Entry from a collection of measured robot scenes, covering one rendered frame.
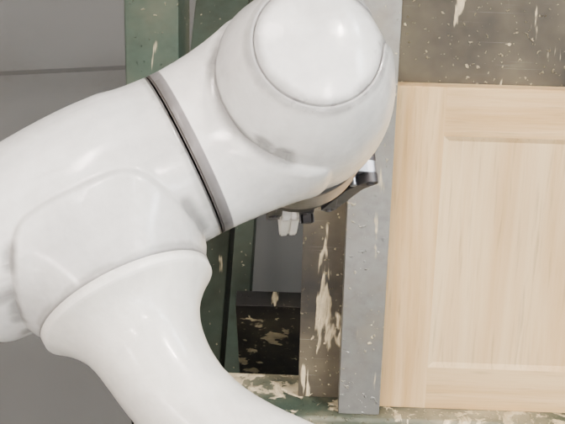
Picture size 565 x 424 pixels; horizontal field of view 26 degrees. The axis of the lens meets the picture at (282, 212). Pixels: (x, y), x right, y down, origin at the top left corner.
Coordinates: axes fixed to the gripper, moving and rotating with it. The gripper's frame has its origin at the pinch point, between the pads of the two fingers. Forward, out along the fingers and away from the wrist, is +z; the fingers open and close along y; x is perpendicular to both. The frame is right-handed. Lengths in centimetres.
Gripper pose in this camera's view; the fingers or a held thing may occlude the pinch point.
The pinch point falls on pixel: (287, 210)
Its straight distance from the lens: 103.9
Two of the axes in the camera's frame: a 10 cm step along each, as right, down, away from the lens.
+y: -10.0, 0.9, -0.5
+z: -0.3, 2.1, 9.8
